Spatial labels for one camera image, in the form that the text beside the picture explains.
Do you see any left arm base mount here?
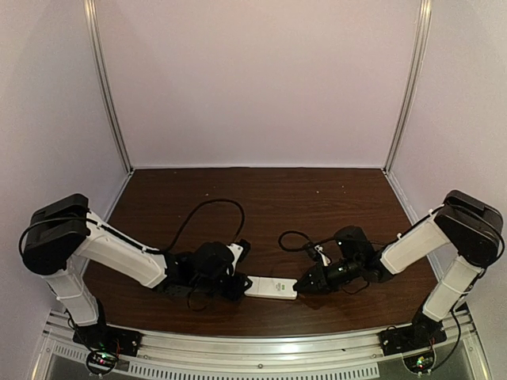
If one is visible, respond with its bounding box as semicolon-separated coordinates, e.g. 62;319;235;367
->
67;301;143;378

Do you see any left aluminium corner post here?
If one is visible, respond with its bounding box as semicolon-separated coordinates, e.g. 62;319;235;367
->
83;0;133;174

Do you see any left black camera cable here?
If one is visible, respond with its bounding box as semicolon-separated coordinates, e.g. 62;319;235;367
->
162;199;246;254

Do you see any right black camera cable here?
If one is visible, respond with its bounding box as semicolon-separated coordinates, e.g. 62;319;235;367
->
278;231;341;254

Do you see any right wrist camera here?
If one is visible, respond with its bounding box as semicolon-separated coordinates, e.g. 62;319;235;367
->
303;242;332;267

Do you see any aluminium corner post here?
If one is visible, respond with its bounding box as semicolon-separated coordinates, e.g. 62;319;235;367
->
83;0;133;174
383;0;433;175

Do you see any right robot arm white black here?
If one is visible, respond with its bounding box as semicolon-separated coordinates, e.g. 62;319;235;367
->
294;190;505;342

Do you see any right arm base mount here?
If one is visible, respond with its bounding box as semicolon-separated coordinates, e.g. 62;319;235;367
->
378;306;447;375

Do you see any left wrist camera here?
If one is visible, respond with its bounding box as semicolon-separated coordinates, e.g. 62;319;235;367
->
227;239;251;276

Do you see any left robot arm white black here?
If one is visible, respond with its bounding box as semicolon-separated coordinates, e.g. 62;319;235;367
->
18;193;252;328

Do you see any front aluminium rail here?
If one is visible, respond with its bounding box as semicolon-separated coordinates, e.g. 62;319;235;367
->
39;312;480;380

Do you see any right aluminium corner post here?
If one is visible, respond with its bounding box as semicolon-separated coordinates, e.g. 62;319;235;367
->
383;0;433;175

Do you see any black camera cable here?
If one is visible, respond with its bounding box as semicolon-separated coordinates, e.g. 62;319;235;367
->
278;231;341;254
162;199;246;254

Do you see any white remote control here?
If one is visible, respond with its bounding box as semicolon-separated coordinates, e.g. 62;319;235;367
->
245;276;298;300

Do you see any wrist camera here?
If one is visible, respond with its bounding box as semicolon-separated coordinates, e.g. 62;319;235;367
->
303;242;332;267
227;239;251;276

